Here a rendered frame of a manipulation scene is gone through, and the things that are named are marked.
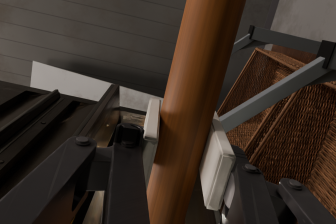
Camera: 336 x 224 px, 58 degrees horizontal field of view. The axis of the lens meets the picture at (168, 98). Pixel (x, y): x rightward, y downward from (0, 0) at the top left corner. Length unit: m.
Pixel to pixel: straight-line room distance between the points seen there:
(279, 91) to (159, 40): 3.22
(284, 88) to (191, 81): 0.40
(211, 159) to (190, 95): 0.03
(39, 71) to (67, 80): 0.37
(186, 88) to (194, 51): 0.02
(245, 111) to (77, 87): 3.19
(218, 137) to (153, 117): 0.04
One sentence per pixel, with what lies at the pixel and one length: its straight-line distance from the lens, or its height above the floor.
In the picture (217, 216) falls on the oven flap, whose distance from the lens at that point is 0.98.
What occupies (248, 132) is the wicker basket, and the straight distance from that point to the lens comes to 1.63.
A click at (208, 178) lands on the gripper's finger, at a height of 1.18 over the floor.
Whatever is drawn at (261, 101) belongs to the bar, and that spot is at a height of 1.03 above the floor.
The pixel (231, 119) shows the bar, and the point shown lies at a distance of 0.54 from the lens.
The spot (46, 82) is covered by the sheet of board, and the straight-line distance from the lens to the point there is 3.86.
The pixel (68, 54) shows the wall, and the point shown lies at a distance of 3.93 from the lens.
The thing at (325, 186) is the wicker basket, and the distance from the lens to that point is 1.17.
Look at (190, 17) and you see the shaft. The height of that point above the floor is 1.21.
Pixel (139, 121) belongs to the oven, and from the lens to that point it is 1.72.
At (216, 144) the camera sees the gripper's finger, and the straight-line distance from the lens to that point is 0.15.
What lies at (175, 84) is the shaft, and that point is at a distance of 0.16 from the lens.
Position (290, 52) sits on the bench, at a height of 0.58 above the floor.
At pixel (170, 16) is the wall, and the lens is 3.70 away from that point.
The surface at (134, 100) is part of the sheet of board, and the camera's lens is 3.37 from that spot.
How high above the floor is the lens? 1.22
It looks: 3 degrees down
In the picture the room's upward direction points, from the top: 78 degrees counter-clockwise
